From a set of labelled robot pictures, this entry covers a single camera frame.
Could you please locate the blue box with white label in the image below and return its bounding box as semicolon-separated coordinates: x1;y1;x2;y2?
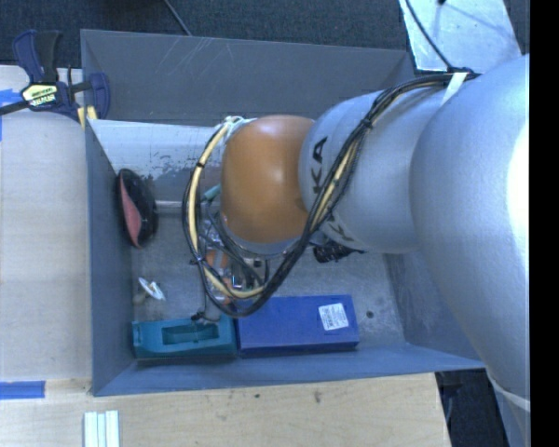
234;294;361;359

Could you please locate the small white plastic object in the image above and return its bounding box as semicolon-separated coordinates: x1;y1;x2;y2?
137;277;168;303

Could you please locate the teal box with recess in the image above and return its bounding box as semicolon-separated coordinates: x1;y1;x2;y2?
130;313;239;360

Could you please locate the black and red oval object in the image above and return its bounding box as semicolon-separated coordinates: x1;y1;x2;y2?
116;168;160;251

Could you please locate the pale wood board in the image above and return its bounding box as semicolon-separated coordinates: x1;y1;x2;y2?
0;108;93;382

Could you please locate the grey metal bin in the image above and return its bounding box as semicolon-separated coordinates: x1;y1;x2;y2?
79;29;488;398

